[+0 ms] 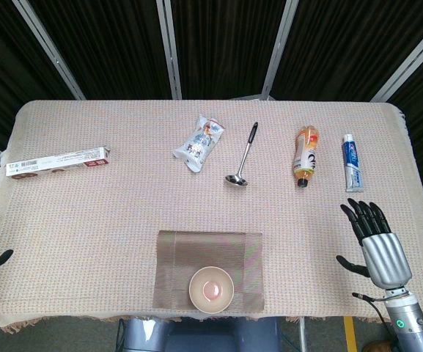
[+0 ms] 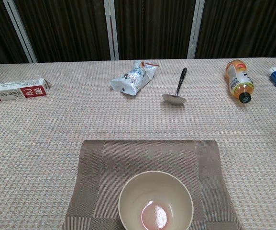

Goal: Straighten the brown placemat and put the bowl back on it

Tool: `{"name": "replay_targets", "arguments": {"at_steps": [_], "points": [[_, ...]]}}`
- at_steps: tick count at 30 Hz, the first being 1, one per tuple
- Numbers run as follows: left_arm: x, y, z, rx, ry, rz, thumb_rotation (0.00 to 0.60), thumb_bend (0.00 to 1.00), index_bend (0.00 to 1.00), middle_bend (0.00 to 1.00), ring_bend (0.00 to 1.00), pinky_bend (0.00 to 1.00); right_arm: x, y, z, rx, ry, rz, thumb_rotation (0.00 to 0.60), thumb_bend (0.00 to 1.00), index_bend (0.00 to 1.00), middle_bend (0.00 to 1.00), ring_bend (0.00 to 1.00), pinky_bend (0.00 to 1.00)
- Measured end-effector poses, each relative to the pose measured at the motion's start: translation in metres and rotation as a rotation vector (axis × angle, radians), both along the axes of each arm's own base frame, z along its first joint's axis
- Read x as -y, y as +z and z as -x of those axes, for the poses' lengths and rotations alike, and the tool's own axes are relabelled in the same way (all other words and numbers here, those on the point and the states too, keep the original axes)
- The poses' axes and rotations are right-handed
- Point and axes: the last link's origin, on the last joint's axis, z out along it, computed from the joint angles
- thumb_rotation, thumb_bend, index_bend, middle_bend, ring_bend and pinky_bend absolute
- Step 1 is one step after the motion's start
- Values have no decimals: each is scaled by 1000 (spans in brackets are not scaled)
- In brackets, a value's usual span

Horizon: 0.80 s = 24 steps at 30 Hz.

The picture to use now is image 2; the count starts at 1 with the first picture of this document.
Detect orange drink bottle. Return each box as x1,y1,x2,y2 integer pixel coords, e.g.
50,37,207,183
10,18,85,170
225,59,255,104

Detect beige woven tablecloth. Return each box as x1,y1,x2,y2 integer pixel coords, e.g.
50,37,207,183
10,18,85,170
0,57,276,230

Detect grey screen frame post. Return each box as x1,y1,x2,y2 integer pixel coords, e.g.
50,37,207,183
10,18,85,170
103,0,120,61
3,0,38,64
187,0,205,59

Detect light brown bowl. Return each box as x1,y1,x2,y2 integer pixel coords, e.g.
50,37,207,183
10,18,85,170
118,170,194,230

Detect white foil snack bag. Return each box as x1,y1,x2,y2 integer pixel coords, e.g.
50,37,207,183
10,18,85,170
110,59,158,96

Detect long white red box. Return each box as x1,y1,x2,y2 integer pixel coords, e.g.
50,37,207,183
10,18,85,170
0,78,51,104

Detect brown woven placemat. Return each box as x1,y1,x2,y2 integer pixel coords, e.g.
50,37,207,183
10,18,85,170
61,139,243,230

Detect steel ladle black handle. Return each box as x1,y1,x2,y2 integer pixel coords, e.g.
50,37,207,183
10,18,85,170
162,67,188,106

